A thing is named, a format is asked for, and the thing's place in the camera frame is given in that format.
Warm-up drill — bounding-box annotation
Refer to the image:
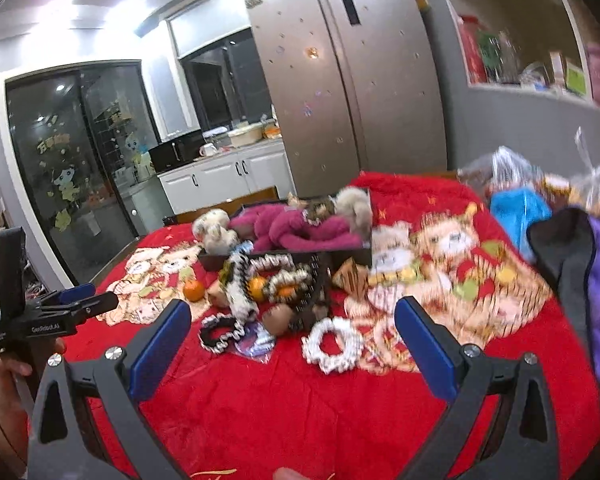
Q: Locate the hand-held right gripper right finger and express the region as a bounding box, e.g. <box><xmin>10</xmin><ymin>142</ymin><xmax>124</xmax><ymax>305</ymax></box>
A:
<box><xmin>394</xmin><ymin>296</ymin><xmax>563</xmax><ymax>480</ymax></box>

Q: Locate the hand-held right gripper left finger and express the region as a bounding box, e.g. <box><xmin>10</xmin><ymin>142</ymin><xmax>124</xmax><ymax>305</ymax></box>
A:
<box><xmin>27</xmin><ymin>299</ymin><xmax>193</xmax><ymax>480</ymax></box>

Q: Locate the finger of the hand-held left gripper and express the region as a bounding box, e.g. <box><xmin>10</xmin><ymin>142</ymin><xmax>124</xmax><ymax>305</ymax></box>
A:
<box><xmin>40</xmin><ymin>284</ymin><xmax>97</xmax><ymax>307</ymax></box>
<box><xmin>75</xmin><ymin>291</ymin><xmax>120</xmax><ymax>319</ymax></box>

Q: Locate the black scrunchie with white trim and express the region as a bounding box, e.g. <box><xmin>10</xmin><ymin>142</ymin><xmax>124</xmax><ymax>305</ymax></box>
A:
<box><xmin>199</xmin><ymin>312</ymin><xmax>247</xmax><ymax>356</ymax></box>

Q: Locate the black white striped scrunchie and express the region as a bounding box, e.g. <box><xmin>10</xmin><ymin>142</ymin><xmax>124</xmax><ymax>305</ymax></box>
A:
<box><xmin>225</xmin><ymin>252</ymin><xmax>258</xmax><ymax>321</ymax></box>
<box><xmin>250</xmin><ymin>254</ymin><xmax>296</xmax><ymax>273</ymax></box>

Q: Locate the white ruffled scrunchie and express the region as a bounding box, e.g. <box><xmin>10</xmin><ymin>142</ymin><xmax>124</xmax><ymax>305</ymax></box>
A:
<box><xmin>301</xmin><ymin>317</ymin><xmax>365</xmax><ymax>375</ymax></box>

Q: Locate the black storage box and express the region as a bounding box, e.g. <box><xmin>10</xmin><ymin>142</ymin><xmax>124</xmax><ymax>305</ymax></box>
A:
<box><xmin>197</xmin><ymin>187</ymin><xmax>373</xmax><ymax>271</ymax></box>

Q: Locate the black wire basket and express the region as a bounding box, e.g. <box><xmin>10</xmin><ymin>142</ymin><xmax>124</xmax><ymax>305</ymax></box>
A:
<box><xmin>225</xmin><ymin>250</ymin><xmax>333</xmax><ymax>321</ymax></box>

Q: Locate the person's left hand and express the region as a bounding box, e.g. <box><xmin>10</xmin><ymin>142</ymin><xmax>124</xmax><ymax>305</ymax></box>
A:
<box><xmin>0</xmin><ymin>352</ymin><xmax>32</xmax><ymax>457</ymax></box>

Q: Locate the clear packet with purple item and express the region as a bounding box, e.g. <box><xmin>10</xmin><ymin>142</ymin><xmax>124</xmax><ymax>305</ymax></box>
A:
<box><xmin>232</xmin><ymin>322</ymin><xmax>277</xmax><ymax>363</ymax></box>

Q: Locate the brown paper triangular box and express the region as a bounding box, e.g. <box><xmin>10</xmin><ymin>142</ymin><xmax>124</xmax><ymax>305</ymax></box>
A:
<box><xmin>331</xmin><ymin>258</ymin><xmax>371</xmax><ymax>296</ymax></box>

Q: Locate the dark brown fuzzy scrunchie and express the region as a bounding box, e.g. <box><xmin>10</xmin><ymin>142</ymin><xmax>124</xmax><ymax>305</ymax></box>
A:
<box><xmin>290</xmin><ymin>302</ymin><xmax>333</xmax><ymax>332</ymax></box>

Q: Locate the white plush bear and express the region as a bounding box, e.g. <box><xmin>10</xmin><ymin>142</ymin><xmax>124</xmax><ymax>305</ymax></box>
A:
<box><xmin>192</xmin><ymin>209</ymin><xmax>241</xmax><ymax>256</ymax></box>

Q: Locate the glass sliding door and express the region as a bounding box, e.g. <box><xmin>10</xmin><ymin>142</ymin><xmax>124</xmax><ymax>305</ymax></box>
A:
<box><xmin>0</xmin><ymin>60</ymin><xmax>163</xmax><ymax>286</ymax></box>

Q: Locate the red printed blanket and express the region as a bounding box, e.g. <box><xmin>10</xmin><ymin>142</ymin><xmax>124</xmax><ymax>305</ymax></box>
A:
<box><xmin>62</xmin><ymin>170</ymin><xmax>600</xmax><ymax>480</ymax></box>

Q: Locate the beige ruffled scrunchie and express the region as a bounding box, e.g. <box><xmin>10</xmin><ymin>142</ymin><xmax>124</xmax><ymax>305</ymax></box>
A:
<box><xmin>267</xmin><ymin>267</ymin><xmax>313</xmax><ymax>291</ymax></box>

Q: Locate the grey fluffy plush toy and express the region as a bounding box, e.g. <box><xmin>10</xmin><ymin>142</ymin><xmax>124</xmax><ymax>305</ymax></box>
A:
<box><xmin>332</xmin><ymin>186</ymin><xmax>373</xmax><ymax>238</ymax></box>

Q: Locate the blue plastic bag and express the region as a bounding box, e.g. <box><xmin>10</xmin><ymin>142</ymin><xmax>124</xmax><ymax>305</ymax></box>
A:
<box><xmin>490</xmin><ymin>190</ymin><xmax>553</xmax><ymax>266</ymax></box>

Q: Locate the purple black bag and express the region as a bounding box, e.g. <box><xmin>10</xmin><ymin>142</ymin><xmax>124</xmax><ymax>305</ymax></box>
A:
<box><xmin>526</xmin><ymin>207</ymin><xmax>600</xmax><ymax>386</ymax></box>

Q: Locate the black microwave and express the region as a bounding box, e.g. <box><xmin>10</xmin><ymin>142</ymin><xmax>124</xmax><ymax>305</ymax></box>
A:
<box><xmin>148</xmin><ymin>129</ymin><xmax>207</xmax><ymax>173</ymax></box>

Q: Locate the magenta plush toy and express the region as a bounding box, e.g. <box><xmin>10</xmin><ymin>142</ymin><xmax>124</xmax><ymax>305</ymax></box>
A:
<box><xmin>230</xmin><ymin>202</ymin><xmax>363</xmax><ymax>251</ymax></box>

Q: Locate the brown patterned scrunchie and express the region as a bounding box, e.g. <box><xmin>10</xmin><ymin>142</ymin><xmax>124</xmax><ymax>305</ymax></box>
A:
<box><xmin>300</xmin><ymin>199</ymin><xmax>338</xmax><ymax>226</ymax></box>

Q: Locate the white kitchen cabinet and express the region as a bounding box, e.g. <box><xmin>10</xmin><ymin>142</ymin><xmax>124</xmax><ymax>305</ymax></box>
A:
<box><xmin>157</xmin><ymin>140</ymin><xmax>296</xmax><ymax>216</ymax></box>

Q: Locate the yellow patterned jar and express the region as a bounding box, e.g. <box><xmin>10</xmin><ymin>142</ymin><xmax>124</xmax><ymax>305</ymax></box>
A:
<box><xmin>540</xmin><ymin>174</ymin><xmax>573</xmax><ymax>201</ymax></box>

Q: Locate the cream bowl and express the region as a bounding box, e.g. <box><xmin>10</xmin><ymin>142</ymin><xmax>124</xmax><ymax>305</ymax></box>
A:
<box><xmin>228</xmin><ymin>125</ymin><xmax>265</xmax><ymax>148</ymax></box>

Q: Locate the silver refrigerator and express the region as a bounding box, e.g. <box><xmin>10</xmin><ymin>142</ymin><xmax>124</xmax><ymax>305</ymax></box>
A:
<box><xmin>247</xmin><ymin>0</ymin><xmax>448</xmax><ymax>198</ymax></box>

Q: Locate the dark window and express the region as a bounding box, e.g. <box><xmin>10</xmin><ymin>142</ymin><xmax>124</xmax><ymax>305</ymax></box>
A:
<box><xmin>177</xmin><ymin>27</ymin><xmax>273</xmax><ymax>133</ymax></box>

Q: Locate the red box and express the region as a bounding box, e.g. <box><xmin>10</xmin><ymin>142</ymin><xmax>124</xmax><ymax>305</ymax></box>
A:
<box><xmin>457</xmin><ymin>15</ymin><xmax>488</xmax><ymax>85</ymax></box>

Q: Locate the clear glass bottle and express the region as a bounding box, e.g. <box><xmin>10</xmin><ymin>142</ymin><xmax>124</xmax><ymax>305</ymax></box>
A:
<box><xmin>495</xmin><ymin>30</ymin><xmax>523</xmax><ymax>83</ymax></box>

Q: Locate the green card box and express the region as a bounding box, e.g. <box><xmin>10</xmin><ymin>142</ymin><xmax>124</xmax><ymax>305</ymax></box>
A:
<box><xmin>564</xmin><ymin>57</ymin><xmax>588</xmax><ymax>97</ymax></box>

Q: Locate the wall shelf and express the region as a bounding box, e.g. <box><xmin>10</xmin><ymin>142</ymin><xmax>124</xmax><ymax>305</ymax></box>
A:
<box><xmin>430</xmin><ymin>0</ymin><xmax>600</xmax><ymax>111</ymax></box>

